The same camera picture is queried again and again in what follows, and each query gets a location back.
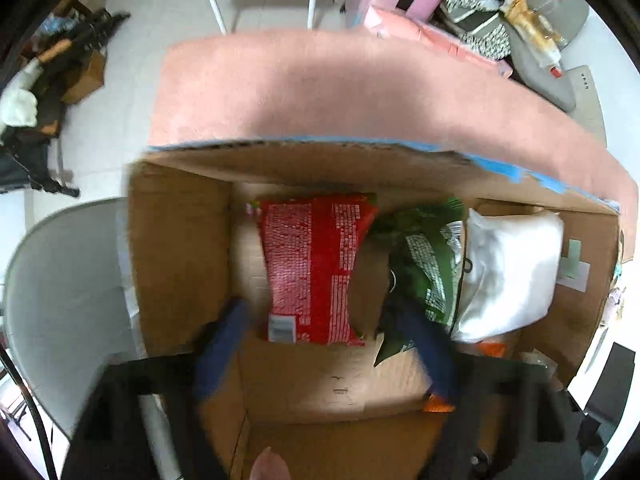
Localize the pink wrapped pack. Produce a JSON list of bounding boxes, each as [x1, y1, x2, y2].
[[362, 5, 513, 78]]

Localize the black flat device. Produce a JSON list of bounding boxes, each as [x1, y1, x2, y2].
[[584, 342, 636, 431]]

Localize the white flat appliance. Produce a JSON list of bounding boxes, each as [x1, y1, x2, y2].
[[570, 65, 608, 146]]

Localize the red snack packet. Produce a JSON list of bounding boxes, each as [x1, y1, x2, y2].
[[257, 192, 379, 347]]

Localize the bread bag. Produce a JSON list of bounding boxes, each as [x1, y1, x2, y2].
[[502, 0, 542, 36]]

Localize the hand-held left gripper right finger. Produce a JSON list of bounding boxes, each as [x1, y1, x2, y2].
[[384, 300, 583, 480]]

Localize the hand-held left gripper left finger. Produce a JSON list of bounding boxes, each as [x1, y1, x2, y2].
[[62, 297, 251, 480]]

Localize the white soft packet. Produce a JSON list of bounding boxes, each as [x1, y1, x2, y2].
[[450, 208, 565, 343]]

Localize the black cable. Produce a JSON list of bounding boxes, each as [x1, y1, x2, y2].
[[0, 347, 58, 480]]

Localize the black and white patterned bag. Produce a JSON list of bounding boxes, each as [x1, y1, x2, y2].
[[440, 0, 513, 58]]

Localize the large cardboard box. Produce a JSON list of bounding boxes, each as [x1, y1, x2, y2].
[[127, 140, 623, 480]]

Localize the grey folding chair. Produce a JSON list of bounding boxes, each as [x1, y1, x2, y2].
[[2, 197, 176, 480]]

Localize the orange packet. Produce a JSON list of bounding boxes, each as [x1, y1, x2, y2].
[[472, 337, 508, 359]]

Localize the green snack packet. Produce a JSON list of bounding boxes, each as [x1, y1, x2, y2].
[[372, 199, 468, 366]]

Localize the small cardboard box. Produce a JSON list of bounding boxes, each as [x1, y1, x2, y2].
[[65, 50, 107, 106]]

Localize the white cloth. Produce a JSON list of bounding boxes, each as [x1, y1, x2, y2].
[[0, 60, 42, 128]]

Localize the person's left hand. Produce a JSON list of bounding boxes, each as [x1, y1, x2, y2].
[[251, 447, 292, 480]]

